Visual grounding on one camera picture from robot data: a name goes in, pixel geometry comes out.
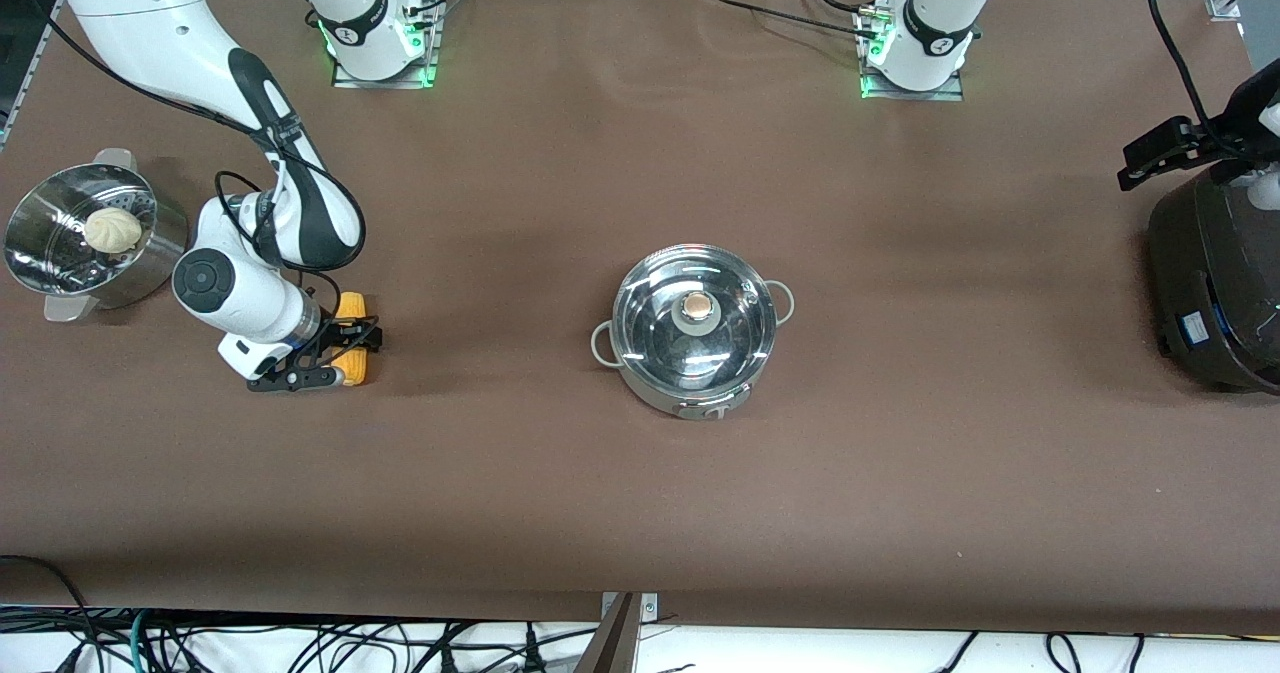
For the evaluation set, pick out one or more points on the stainless steel steamer pot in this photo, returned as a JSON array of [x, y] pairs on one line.
[[150, 263]]

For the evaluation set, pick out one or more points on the white steamed bun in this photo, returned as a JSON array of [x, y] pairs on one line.
[[112, 231]]

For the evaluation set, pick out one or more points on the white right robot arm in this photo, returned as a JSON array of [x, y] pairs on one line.
[[150, 13]]

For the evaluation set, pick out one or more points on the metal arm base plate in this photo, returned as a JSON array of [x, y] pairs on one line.
[[915, 94], [385, 81]]

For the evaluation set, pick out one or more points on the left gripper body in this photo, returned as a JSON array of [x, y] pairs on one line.
[[1232, 121]]

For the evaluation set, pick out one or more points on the aluminium table edge rail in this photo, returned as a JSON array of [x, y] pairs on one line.
[[25, 73]]

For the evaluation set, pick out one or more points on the yellow corn cob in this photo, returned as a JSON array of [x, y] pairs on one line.
[[352, 369]]

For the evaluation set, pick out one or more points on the pale green electric pot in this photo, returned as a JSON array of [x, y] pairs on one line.
[[715, 410]]

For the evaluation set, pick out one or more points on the dark grey rice cooker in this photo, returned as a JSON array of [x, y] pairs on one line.
[[1210, 283]]

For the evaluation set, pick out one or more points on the small metal corner bracket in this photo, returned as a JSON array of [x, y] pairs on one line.
[[1224, 5]]

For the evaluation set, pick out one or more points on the glass lid with wooden knob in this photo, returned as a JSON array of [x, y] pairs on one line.
[[690, 338]]

